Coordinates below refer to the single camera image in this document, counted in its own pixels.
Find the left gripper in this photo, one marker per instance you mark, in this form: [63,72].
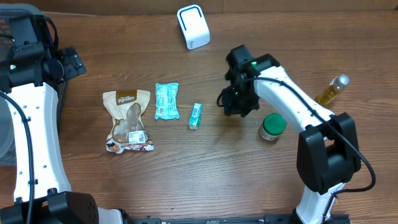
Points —
[72,63]

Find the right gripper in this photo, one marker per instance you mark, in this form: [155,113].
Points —
[233,109]

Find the green lid jar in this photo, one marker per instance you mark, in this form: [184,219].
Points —
[272,126]

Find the small kleenex tissue pack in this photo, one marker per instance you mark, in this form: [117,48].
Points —
[195,117]

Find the teal tissue pack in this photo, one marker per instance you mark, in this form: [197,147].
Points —
[166,101]

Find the snack packet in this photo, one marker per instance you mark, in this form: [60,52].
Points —
[128,133]

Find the yellow bottle silver cap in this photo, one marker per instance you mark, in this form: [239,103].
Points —
[336,86]

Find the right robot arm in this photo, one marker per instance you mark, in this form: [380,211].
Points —
[325,157]

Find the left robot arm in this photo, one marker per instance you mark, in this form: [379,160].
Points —
[30,74]

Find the white barcode scanner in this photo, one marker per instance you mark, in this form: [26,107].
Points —
[193,26]

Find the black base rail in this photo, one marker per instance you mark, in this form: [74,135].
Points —
[211,221]

